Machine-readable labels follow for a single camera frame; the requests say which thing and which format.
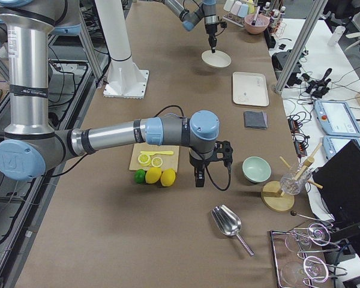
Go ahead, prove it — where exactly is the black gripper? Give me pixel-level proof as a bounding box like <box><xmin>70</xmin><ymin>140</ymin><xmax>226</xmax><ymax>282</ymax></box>
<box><xmin>205</xmin><ymin>20</ymin><xmax>227</xmax><ymax>53</ymax></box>
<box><xmin>190</xmin><ymin>140</ymin><xmax>233</xmax><ymax>187</ymax></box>

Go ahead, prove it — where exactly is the cream round plate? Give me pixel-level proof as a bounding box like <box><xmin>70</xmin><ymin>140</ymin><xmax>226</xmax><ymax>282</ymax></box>
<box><xmin>201</xmin><ymin>50</ymin><xmax>232</xmax><ymax>68</ymax></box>

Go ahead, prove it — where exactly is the cream rabbit tray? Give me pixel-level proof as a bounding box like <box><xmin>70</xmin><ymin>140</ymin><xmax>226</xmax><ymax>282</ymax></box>
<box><xmin>232</xmin><ymin>72</ymin><xmax>269</xmax><ymax>107</ymax></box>

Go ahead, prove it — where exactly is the whole yellow lemon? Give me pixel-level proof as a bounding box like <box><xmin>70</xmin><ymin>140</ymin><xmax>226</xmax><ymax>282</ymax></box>
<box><xmin>160</xmin><ymin>169</ymin><xmax>176</xmax><ymax>187</ymax></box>
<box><xmin>145</xmin><ymin>167</ymin><xmax>162</xmax><ymax>184</ymax></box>

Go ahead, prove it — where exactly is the white cup rack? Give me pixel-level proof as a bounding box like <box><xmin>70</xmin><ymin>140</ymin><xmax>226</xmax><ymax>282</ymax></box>
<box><xmin>223</xmin><ymin>13</ymin><xmax>244</xmax><ymax>28</ymax></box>

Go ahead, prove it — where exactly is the white plastic cup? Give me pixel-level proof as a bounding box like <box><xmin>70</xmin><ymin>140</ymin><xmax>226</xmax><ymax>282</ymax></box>
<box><xmin>223</xmin><ymin>0</ymin><xmax>235</xmax><ymax>12</ymax></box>

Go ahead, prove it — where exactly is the pink plastic cup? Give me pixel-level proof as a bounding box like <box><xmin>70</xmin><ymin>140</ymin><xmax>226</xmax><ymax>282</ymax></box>
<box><xmin>230</xmin><ymin>1</ymin><xmax>242</xmax><ymax>16</ymax></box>

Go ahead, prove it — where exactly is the blue plastic cup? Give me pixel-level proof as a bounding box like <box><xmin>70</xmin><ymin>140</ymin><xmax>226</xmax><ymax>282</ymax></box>
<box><xmin>237</xmin><ymin>3</ymin><xmax>248</xmax><ymax>18</ymax></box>

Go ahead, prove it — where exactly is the lemon slice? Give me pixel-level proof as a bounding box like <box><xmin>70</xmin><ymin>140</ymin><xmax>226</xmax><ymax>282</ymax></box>
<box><xmin>137</xmin><ymin>154</ymin><xmax>151</xmax><ymax>166</ymax></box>
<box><xmin>151</xmin><ymin>157</ymin><xmax>163</xmax><ymax>167</ymax></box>

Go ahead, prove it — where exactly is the metal muddler black tip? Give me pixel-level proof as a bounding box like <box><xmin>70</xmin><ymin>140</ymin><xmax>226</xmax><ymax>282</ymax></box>
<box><xmin>251</xmin><ymin>6</ymin><xmax>260</xmax><ymax>26</ymax></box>

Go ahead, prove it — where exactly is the yellow plastic cup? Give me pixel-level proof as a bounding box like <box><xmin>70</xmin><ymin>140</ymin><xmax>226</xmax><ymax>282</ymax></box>
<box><xmin>247</xmin><ymin>0</ymin><xmax>255</xmax><ymax>14</ymax></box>

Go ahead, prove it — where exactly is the yellow plastic knife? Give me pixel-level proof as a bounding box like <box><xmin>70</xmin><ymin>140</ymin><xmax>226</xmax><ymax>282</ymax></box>
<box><xmin>140</xmin><ymin>151</ymin><xmax>174</xmax><ymax>156</ymax></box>

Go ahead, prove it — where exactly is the pink bowl of ice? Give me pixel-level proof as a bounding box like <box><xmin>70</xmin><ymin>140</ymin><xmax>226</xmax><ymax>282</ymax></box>
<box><xmin>244</xmin><ymin>14</ymin><xmax>269</xmax><ymax>35</ymax></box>

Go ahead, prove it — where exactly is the mint green bowl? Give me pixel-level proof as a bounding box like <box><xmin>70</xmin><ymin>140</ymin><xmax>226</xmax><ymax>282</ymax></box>
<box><xmin>242</xmin><ymin>156</ymin><xmax>271</xmax><ymax>183</ymax></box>

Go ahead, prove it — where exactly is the wooden cutting board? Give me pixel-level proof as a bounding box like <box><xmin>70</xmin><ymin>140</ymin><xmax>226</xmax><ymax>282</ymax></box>
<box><xmin>129</xmin><ymin>143</ymin><xmax>179</xmax><ymax>172</ymax></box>

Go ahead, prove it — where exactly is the metal ice scoop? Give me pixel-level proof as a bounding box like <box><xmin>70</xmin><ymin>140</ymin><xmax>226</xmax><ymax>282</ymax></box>
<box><xmin>211</xmin><ymin>205</ymin><xmax>254</xmax><ymax>256</ymax></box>

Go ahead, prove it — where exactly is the green lime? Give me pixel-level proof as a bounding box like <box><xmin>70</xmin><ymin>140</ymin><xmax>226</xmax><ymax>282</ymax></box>
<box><xmin>134</xmin><ymin>169</ymin><xmax>146</xmax><ymax>184</ymax></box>

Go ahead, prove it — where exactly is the wooden mug tree stand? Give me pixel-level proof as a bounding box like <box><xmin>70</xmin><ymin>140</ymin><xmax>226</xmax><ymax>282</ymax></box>
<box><xmin>261</xmin><ymin>143</ymin><xmax>323</xmax><ymax>212</ymax></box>

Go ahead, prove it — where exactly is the grey folded cloth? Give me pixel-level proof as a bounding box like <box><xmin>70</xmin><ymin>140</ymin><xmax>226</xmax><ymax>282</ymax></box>
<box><xmin>244</xmin><ymin>110</ymin><xmax>268</xmax><ymax>130</ymax></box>

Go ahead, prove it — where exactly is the cut glass tumbler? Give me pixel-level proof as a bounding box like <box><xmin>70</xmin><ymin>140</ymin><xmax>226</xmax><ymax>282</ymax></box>
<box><xmin>280</xmin><ymin>163</ymin><xmax>312</xmax><ymax>196</ymax></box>

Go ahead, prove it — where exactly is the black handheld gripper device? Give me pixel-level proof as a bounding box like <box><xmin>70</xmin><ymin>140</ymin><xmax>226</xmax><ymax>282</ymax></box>
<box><xmin>301</xmin><ymin>68</ymin><xmax>332</xmax><ymax>98</ymax></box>

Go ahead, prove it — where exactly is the blue teach pendant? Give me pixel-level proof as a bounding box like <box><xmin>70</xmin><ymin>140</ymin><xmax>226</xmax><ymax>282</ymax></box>
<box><xmin>314</xmin><ymin>100</ymin><xmax>360</xmax><ymax>138</ymax></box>
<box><xmin>322</xmin><ymin>136</ymin><xmax>360</xmax><ymax>160</ymax></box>

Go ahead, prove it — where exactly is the black computer monitor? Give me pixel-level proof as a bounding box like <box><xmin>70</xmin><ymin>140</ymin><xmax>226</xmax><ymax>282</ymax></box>
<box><xmin>313</xmin><ymin>140</ymin><xmax>360</xmax><ymax>224</ymax></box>

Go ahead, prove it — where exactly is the aluminium frame post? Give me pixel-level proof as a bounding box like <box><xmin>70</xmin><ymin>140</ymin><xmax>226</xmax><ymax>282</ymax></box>
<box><xmin>274</xmin><ymin>0</ymin><xmax>328</xmax><ymax>94</ymax></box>

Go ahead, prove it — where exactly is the black wire glass tray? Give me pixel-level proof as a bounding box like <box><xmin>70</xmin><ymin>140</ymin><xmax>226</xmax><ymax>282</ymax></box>
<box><xmin>269</xmin><ymin>222</ymin><xmax>348</xmax><ymax>287</ymax></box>

